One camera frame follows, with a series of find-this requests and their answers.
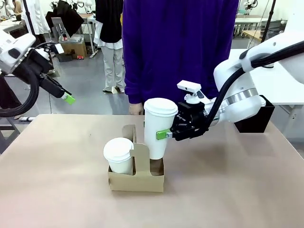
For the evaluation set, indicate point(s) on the long white lab table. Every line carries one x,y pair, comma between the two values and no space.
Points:
247,21

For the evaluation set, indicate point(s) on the white plastic cup lid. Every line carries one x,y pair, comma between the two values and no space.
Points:
117,149
161,105

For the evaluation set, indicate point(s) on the brown cardboard box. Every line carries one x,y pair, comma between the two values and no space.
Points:
76,50

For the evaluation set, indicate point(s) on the black hanging cloth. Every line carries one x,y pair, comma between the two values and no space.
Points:
69,16

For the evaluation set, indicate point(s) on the grey storage bin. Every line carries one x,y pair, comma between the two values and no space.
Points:
71,38

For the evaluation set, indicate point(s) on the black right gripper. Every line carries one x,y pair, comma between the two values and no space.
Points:
190,123

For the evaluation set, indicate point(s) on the person's right hand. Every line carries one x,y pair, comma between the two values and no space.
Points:
136,109

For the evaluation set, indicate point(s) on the tall white paper cup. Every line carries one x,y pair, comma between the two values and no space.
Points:
155,137

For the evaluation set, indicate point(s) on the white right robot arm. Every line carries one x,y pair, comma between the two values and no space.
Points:
237,109

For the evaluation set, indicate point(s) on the person in purple sweater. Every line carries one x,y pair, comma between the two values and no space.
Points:
175,47

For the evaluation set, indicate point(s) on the person in white coat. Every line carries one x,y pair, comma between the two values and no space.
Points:
35,16

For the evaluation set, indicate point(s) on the black plastic bin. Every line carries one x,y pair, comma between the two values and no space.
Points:
254,123

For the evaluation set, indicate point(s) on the short white paper cup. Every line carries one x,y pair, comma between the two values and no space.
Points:
121,166

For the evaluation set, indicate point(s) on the small black box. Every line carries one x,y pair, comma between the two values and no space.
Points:
65,58

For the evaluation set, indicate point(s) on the black stand pole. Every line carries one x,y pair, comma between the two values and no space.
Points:
267,23

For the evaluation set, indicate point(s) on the white tube with black band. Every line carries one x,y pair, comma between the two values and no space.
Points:
27,118

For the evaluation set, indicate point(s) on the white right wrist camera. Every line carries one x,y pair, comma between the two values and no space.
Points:
188,86

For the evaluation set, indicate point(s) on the person in black top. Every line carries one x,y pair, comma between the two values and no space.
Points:
114,64

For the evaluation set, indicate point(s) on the brown cardboard cup carrier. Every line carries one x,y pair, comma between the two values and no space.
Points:
135,183

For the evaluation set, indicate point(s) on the wooden top table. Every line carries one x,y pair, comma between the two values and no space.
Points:
251,35

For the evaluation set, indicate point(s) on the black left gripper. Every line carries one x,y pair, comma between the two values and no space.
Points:
45,76

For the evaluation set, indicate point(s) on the person's left forearm purple sleeve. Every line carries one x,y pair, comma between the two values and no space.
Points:
218,52

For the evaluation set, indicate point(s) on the person's right forearm purple sleeve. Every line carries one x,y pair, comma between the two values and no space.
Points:
134,80

